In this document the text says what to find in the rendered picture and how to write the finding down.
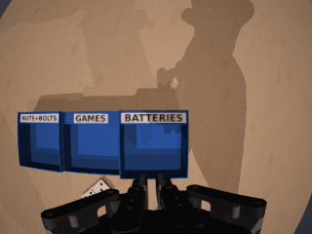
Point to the blue rack of three bins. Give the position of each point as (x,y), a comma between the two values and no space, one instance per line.
(109,143)

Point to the white domino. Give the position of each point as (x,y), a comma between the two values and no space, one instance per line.
(99,186)

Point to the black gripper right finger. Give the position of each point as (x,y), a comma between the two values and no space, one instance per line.
(186,212)

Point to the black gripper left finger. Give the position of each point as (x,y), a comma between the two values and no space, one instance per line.
(82,214)

